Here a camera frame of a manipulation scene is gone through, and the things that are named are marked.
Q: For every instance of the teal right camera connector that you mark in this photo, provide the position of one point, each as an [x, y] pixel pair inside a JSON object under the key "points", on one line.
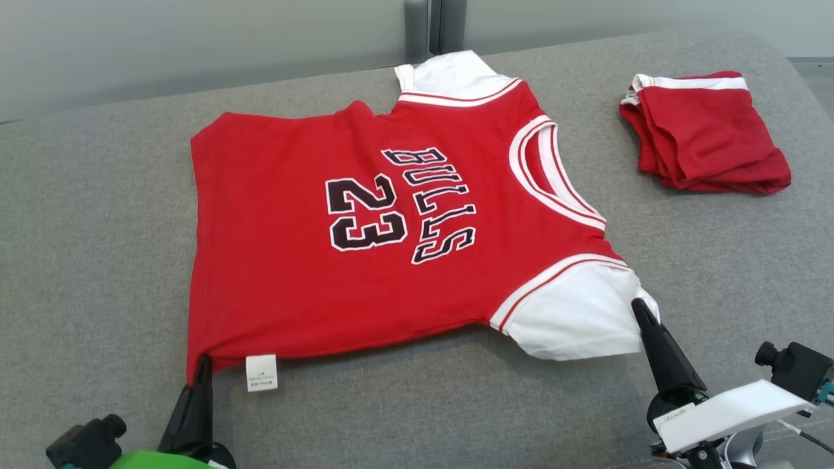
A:
{"points": [[827, 394]]}

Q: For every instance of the red shorts with white stripe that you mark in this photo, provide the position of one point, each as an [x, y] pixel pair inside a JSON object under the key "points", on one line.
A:
{"points": [[704, 137]]}

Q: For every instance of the grey metal partition post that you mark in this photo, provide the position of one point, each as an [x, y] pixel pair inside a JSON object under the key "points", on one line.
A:
{"points": [[433, 29]]}

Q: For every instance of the red Bulls jersey white sleeves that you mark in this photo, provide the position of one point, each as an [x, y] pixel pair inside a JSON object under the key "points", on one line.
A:
{"points": [[293, 273]]}

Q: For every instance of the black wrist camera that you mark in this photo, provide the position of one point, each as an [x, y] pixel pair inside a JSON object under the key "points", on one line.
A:
{"points": [[798, 368], [85, 443]]}

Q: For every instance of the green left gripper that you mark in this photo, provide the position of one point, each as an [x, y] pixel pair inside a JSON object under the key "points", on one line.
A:
{"points": [[156, 461]]}

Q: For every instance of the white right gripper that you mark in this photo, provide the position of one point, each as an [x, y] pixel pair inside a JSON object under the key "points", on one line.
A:
{"points": [[736, 410]]}

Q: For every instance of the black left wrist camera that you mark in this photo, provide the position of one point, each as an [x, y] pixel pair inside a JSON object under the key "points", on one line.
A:
{"points": [[85, 443]]}

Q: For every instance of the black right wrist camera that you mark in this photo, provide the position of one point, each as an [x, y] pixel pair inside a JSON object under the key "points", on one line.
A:
{"points": [[798, 368]]}

